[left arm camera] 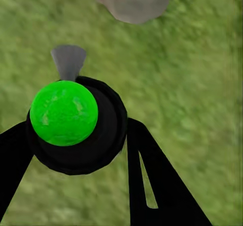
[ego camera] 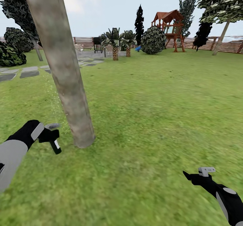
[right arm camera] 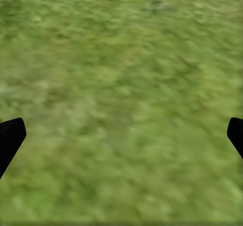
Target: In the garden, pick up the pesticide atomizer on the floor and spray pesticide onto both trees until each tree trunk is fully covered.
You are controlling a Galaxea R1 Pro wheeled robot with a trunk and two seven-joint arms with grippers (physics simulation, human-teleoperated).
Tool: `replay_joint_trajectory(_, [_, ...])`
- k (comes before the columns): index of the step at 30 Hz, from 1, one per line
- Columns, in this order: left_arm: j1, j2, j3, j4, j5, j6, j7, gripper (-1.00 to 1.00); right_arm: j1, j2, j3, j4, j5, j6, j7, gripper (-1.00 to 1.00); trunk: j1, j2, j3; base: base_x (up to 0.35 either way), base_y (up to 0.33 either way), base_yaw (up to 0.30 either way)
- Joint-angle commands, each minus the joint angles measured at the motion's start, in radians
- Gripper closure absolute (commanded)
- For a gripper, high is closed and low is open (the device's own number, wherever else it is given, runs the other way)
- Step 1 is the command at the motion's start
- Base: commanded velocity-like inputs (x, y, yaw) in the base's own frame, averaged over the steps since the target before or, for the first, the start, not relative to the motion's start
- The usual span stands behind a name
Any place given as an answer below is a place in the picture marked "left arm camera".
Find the pesticide atomizer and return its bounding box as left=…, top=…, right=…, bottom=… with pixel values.
left=26, top=44, right=128, bottom=175

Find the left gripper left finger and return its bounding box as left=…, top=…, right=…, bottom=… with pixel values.
left=0, top=121, right=34, bottom=221

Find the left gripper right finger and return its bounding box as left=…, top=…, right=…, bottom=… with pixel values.
left=127, top=118, right=212, bottom=226

